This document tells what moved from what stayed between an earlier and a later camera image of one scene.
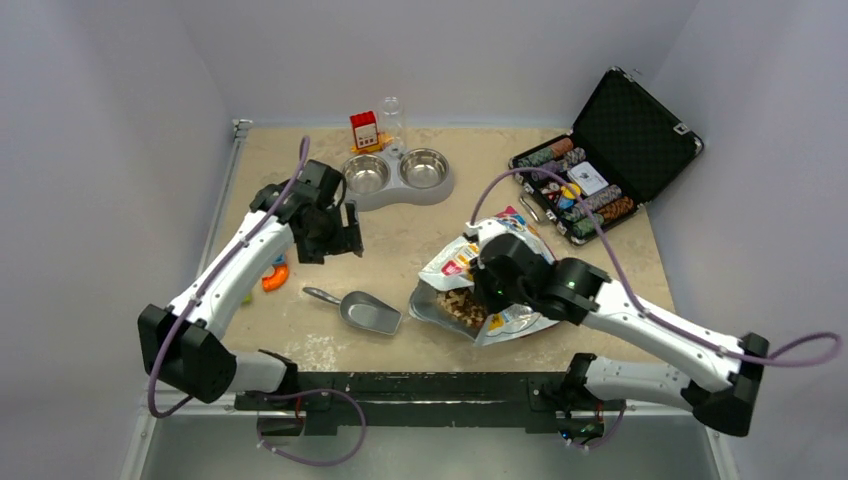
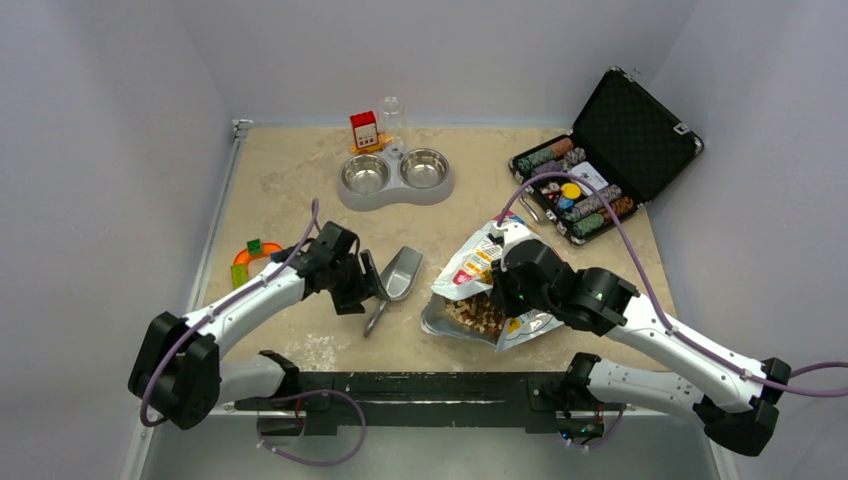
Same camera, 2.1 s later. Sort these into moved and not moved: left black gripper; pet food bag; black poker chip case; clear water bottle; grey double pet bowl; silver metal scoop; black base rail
Moved: left black gripper; pet food bag; silver metal scoop
Not moved: grey double pet bowl; black base rail; black poker chip case; clear water bottle
